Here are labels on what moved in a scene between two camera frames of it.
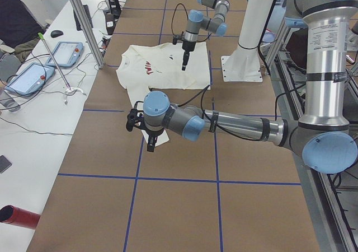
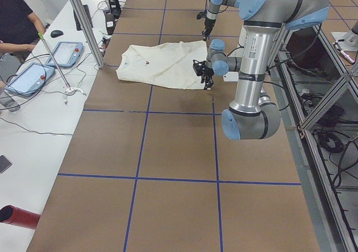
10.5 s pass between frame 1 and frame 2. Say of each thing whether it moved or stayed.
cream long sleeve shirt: moved
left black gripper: moved
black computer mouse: stayed
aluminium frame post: stayed
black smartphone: stayed
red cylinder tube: stayed
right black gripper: moved
